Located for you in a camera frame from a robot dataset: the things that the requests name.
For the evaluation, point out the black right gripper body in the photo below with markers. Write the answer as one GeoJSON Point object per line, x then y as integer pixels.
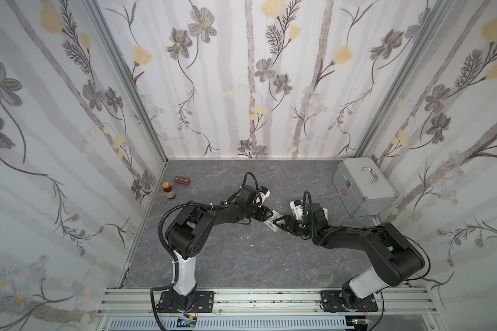
{"type": "Point", "coordinates": [294, 223]}

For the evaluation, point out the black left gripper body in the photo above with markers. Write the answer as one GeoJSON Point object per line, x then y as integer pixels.
{"type": "Point", "coordinates": [260, 211]}

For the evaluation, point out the white bow gift box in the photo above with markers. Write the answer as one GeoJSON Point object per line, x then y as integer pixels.
{"type": "Point", "coordinates": [272, 220]}

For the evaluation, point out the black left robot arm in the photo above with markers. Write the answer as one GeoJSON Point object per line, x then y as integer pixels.
{"type": "Point", "coordinates": [184, 229]}

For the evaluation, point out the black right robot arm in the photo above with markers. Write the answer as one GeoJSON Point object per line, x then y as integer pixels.
{"type": "Point", "coordinates": [392, 256]}

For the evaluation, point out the silver aluminium first aid case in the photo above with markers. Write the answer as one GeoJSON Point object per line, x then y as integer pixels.
{"type": "Point", "coordinates": [362, 187]}

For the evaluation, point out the small brown block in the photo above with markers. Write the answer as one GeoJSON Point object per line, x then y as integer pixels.
{"type": "Point", "coordinates": [182, 180]}

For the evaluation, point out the brown bottle orange cap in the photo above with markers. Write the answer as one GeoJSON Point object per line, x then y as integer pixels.
{"type": "Point", "coordinates": [168, 190]}

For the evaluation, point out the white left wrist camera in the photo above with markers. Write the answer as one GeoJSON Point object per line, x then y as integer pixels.
{"type": "Point", "coordinates": [262, 195]}

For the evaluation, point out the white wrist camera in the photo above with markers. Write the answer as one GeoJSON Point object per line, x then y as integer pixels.
{"type": "Point", "coordinates": [262, 195]}
{"type": "Point", "coordinates": [298, 209]}

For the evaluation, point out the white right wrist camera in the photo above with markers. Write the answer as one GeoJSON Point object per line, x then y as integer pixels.
{"type": "Point", "coordinates": [298, 209]}

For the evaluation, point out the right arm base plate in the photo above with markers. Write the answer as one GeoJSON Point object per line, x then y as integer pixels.
{"type": "Point", "coordinates": [340, 301]}

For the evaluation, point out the white slotted cable duct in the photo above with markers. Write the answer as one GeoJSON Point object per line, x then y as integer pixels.
{"type": "Point", "coordinates": [257, 323]}

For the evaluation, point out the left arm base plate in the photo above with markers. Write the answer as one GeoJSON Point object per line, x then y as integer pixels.
{"type": "Point", "coordinates": [195, 302]}

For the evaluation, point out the aluminium mounting rail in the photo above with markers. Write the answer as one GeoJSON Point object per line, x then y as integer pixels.
{"type": "Point", "coordinates": [255, 302]}

